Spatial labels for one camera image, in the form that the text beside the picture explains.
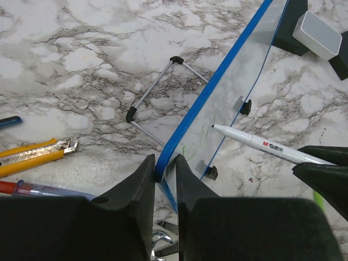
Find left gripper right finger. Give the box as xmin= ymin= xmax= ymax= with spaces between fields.
xmin=175 ymin=155 xmax=343 ymax=260

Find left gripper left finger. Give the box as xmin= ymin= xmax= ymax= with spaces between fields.
xmin=1 ymin=154 xmax=156 ymax=260

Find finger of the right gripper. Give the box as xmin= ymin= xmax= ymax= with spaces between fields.
xmin=298 ymin=146 xmax=348 ymax=166
xmin=293 ymin=163 xmax=347 ymax=219

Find green marker cap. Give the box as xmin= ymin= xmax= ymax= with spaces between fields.
xmin=313 ymin=190 xmax=325 ymax=211

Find white marker pen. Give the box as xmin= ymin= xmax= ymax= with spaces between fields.
xmin=212 ymin=124 xmax=335 ymax=165

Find blue framed whiteboard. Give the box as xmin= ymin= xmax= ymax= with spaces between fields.
xmin=126 ymin=0 xmax=289 ymax=214

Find white small router box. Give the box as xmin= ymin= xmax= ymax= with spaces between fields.
xmin=292 ymin=11 xmax=343 ymax=61

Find yellow utility knife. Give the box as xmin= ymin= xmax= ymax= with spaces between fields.
xmin=1 ymin=137 xmax=78 ymax=178

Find black flat box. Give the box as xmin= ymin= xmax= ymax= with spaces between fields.
xmin=255 ymin=0 xmax=310 ymax=57

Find blue handled cutters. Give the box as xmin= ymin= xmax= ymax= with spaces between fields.
xmin=0 ymin=116 xmax=23 ymax=129

